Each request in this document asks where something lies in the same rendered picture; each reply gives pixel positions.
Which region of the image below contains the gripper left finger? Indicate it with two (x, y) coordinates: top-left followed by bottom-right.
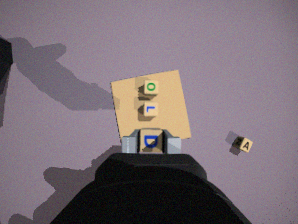
(122, 129), (141, 153)

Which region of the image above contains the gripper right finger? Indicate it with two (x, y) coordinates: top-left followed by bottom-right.
(161, 129), (181, 154)

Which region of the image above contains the tan flat mat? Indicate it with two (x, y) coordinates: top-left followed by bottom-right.
(111, 70), (191, 139)

